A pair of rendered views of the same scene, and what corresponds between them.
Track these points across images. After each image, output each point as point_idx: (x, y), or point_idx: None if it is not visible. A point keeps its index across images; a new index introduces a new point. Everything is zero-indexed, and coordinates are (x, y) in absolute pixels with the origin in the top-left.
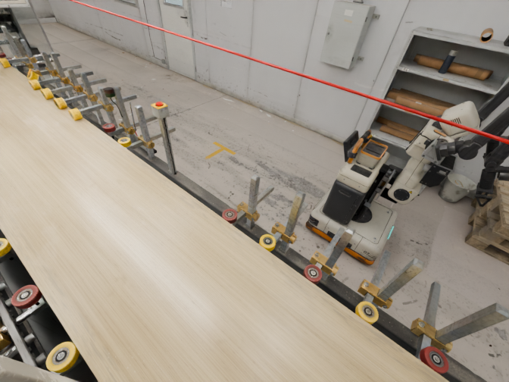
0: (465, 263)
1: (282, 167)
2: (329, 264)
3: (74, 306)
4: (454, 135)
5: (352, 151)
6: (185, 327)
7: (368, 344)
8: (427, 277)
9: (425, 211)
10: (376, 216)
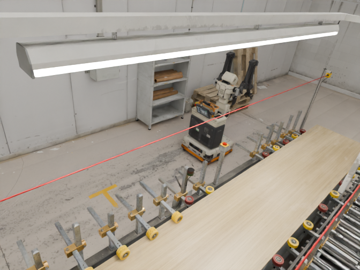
0: (225, 126)
1: (143, 160)
2: (277, 139)
3: (320, 193)
4: (234, 84)
5: (214, 111)
6: (314, 168)
7: (304, 138)
8: (233, 139)
9: None
10: None
